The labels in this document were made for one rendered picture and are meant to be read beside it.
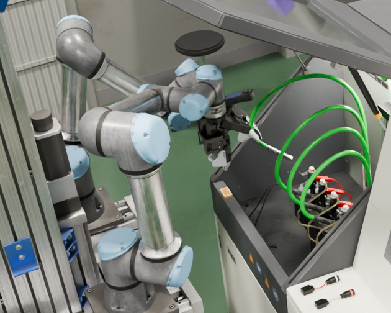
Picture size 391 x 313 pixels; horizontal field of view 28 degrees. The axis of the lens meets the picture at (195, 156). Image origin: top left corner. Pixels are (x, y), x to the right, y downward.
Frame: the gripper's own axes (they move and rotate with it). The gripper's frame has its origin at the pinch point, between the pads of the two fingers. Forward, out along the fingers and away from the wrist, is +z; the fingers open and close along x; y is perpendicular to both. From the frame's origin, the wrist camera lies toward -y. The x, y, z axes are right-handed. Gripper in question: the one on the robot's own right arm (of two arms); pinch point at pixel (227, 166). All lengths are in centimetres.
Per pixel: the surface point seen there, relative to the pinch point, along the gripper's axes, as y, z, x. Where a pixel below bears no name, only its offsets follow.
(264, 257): -3.8, 26.7, 16.3
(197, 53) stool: -54, 63, -215
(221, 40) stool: -72, 62, -221
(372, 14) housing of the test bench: -63, -28, -21
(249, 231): -4.3, 26.7, 1.6
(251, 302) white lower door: -3, 61, -1
